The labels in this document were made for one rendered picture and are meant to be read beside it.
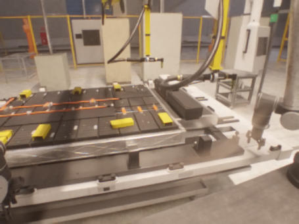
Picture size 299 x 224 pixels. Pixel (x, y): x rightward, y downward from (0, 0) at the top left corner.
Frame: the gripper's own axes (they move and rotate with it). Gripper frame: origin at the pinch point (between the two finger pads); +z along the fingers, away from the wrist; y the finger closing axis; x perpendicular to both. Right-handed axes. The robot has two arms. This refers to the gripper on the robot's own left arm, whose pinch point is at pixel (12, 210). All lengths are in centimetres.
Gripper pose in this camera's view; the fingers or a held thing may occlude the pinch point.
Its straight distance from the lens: 114.9
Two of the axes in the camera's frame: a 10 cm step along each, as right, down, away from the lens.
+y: 3.5, 3.9, -8.5
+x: 9.4, -1.5, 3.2
